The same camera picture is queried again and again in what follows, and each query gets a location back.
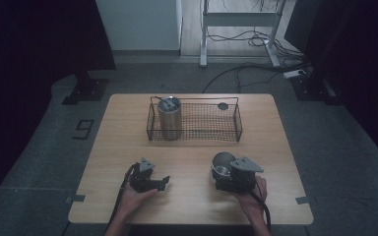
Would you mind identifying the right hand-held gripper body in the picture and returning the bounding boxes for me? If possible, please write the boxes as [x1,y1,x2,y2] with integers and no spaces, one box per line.
[214,155,265,195]

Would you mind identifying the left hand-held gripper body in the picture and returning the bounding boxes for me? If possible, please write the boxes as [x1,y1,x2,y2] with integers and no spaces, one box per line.
[128,157,161,194]

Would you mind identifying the white steel mug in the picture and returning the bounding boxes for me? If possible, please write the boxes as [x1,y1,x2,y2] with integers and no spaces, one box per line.
[211,150,238,183]

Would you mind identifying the wire mesh basket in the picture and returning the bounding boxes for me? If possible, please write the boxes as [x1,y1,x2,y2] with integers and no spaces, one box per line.
[146,95,244,144]

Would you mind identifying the steel tumbler with lid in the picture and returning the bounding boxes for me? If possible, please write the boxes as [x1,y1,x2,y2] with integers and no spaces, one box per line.
[154,94,183,142]

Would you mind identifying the person's left hand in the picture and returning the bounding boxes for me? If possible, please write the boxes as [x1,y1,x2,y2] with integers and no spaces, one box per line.
[119,182,159,220]

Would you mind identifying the person's right hand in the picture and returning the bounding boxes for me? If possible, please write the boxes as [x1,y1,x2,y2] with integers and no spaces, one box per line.
[231,175,269,220]

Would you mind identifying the black stand base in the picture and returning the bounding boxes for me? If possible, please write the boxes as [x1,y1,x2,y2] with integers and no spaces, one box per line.
[61,70,110,106]
[289,73,343,106]

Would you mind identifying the white power strip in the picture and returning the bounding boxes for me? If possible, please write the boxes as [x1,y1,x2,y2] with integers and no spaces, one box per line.
[282,68,308,80]

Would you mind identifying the white cabinet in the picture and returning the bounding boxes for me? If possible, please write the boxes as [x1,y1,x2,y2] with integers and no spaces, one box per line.
[94,0,183,52]

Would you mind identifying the dark curtain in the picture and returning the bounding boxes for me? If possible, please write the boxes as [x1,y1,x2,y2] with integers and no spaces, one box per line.
[283,0,378,165]
[0,0,117,218]

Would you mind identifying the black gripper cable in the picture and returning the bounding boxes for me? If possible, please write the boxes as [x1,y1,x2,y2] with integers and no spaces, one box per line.
[248,181,273,233]
[106,162,138,232]

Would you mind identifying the black floor cables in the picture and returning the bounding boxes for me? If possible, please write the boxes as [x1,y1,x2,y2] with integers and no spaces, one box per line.
[201,0,311,94]

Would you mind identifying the white metal desk frame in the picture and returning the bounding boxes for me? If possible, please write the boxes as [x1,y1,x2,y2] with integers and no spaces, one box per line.
[199,0,288,69]

